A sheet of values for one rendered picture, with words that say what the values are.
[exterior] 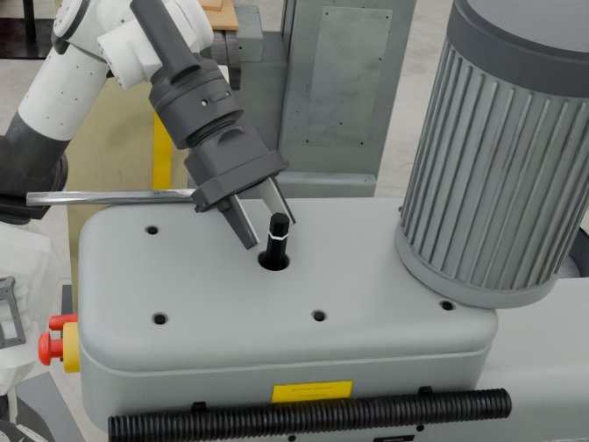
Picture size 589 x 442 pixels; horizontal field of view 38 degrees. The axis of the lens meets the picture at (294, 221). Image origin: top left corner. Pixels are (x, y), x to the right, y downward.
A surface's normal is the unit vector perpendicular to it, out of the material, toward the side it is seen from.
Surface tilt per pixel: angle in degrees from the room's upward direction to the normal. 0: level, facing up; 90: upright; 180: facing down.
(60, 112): 85
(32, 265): 59
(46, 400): 0
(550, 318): 0
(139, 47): 44
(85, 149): 90
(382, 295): 0
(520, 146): 90
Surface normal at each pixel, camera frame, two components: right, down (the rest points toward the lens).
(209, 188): -0.14, 0.04
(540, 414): 0.18, 0.63
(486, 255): -0.25, 0.58
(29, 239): 0.57, -0.57
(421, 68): 0.11, -0.77
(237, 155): 0.51, -0.33
